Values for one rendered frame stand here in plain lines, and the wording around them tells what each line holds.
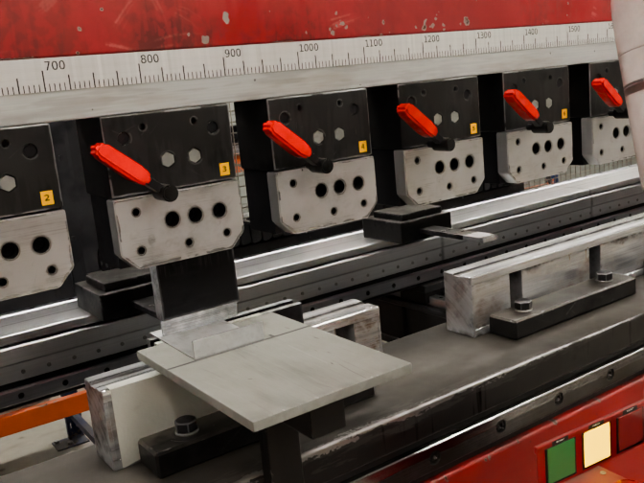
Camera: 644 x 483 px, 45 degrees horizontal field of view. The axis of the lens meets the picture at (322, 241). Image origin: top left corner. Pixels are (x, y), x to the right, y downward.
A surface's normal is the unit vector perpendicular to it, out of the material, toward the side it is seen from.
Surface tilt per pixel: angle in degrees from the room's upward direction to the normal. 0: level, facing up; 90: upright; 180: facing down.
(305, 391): 0
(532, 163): 90
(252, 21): 90
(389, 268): 90
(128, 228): 90
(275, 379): 0
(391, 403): 0
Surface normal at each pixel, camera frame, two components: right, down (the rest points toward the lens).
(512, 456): 0.57, 0.12
